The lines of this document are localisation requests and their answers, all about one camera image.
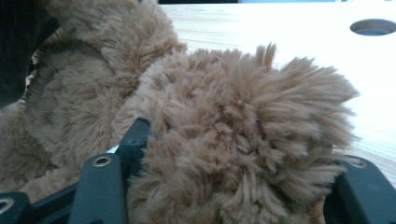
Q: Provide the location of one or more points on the dark cloth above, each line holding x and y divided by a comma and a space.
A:
15, 46

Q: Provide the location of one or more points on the brown teddy bear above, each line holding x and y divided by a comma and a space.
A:
224, 130

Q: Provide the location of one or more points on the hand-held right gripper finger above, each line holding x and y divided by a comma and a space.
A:
134, 143

